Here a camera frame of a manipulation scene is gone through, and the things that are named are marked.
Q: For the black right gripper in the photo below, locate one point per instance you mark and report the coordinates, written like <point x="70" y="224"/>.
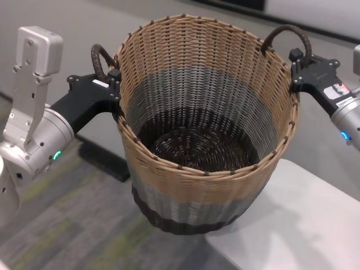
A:
<point x="320" y="76"/>

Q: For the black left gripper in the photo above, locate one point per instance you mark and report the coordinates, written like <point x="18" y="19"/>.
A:
<point x="87" y="98"/>

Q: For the beige grey wicker clothes basket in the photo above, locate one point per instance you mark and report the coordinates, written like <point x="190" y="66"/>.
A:
<point x="197" y="191"/>

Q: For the black partition foot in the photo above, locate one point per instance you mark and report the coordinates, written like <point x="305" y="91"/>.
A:
<point x="107" y="160"/>

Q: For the white rounded small table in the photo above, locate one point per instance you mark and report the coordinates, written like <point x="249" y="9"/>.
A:
<point x="295" y="225"/>

